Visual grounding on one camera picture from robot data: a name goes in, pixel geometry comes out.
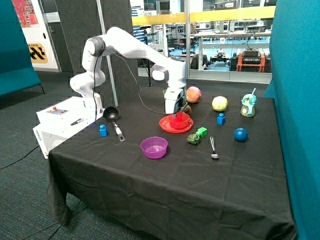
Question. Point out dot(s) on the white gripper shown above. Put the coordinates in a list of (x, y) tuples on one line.
[(175, 101)]

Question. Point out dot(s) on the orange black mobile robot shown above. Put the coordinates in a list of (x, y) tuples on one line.
[(251, 60)]

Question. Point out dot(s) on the red plastic cup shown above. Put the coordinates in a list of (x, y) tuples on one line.
[(179, 118)]

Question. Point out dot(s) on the teal sofa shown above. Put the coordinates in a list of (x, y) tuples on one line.
[(16, 69)]

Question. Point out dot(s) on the black ladle with metal handle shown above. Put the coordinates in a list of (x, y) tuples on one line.
[(111, 115)]

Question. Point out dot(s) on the black camera stand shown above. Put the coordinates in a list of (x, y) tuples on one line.
[(144, 28)]

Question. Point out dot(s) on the brown plush toy dog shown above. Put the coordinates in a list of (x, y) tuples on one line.
[(188, 110)]

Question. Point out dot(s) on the purple plastic bowl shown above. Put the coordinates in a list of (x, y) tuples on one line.
[(154, 147)]

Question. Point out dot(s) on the red plastic plate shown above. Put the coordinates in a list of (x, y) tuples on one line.
[(165, 125)]

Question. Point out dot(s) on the dark blue ball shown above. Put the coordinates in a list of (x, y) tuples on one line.
[(240, 135)]

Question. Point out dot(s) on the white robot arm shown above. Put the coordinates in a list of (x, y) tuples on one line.
[(116, 40)]

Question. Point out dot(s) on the yellow green softball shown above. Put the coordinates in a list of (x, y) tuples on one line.
[(219, 103)]

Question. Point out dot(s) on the black tablecloth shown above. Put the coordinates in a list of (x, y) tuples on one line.
[(184, 195)]

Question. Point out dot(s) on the blue toy block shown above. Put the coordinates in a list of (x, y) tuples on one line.
[(103, 130), (221, 119)]

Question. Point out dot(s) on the blue toy block left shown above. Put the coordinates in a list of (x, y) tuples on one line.
[(103, 130)]

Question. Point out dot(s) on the dark green plush toy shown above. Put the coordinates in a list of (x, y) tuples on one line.
[(193, 139)]

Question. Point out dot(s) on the blue toy block right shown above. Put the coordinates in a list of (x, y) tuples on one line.
[(221, 119)]

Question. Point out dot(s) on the pink orange soft ball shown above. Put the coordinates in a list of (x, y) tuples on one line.
[(193, 94)]

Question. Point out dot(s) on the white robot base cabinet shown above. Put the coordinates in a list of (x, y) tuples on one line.
[(64, 119)]

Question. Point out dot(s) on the teal sippy cup with straw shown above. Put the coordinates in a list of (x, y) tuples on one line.
[(249, 102)]

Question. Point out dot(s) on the metal fork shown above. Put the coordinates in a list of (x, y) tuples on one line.
[(214, 154)]

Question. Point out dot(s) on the red plastic bowl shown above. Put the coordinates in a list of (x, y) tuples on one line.
[(179, 125)]

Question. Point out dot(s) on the green toy block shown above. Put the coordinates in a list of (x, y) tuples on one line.
[(201, 132)]

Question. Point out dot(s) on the teal partition panel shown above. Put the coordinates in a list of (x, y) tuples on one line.
[(295, 87)]

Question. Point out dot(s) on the green plastic cup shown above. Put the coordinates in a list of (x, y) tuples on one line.
[(164, 93)]

